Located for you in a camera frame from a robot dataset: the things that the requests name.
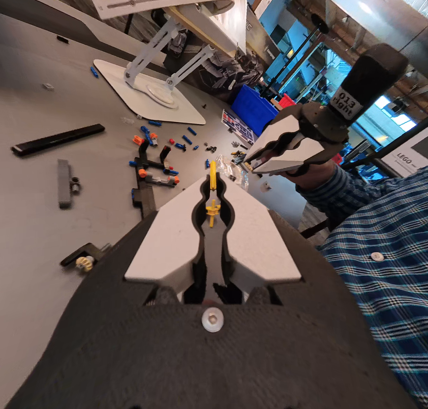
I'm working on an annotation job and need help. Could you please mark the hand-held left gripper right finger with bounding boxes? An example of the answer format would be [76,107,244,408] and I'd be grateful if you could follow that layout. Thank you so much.
[216,174,302,298]

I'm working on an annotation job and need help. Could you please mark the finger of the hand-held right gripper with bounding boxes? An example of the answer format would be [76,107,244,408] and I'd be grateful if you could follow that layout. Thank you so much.
[250,137,325,176]
[245,114,303,162]

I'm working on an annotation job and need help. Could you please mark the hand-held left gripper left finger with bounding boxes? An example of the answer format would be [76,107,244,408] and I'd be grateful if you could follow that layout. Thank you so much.
[124,176,212,301]

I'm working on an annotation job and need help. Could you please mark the axle with tan gear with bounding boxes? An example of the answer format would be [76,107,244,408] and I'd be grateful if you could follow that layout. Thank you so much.
[60,242,111,274]

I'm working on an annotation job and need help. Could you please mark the person's right forearm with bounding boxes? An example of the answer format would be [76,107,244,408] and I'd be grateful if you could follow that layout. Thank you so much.
[296,164,372,222]

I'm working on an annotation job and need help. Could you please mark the lego sticker sheet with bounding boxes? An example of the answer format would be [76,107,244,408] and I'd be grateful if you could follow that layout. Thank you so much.
[221,109,258,145]

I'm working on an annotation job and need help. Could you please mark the yellow black lego joint assembly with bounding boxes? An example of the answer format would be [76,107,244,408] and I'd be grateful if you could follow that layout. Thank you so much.
[205,200,221,229]

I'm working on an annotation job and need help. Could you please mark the grey lego actuator orange ends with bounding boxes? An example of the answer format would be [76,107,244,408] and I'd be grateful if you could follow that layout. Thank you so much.
[139,169,181,187]

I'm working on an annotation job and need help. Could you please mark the dark printed lego box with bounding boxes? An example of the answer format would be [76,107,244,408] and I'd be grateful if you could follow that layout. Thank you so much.
[164,14,278,103]

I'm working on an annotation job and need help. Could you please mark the dark grey lego beam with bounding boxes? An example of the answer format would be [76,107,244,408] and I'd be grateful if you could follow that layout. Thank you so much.
[57,159,82,209]

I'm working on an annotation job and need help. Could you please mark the black long lego beam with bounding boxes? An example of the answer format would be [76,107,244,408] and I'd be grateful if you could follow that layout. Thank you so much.
[11,124,106,157]

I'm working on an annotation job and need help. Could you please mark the scattered blue lego pins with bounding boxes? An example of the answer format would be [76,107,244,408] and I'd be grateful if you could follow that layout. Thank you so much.
[90,66,201,152]

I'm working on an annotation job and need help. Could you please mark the person's right hand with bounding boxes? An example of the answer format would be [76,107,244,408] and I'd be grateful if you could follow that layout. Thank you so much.
[286,160,336,190]

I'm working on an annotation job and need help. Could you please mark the blue plastic bin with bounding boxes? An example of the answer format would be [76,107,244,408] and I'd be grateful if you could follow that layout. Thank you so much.
[231,84,280,137]

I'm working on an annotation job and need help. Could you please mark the clear plastic bag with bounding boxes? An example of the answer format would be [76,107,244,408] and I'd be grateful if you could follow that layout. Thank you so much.
[205,155,249,190]

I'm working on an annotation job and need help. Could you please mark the framed marker sign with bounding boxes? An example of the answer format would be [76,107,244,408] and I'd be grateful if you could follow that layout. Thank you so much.
[381,128,428,179]

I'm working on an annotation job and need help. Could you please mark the person's torso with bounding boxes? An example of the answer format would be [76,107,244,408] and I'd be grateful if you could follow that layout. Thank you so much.
[318,165,428,409]

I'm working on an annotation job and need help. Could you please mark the white book stand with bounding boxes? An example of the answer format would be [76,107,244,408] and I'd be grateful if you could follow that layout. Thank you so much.
[93,0,248,126]

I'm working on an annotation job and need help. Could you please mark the black lego frame assembly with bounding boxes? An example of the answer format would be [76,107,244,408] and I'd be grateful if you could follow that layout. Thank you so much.
[129,137,181,220]

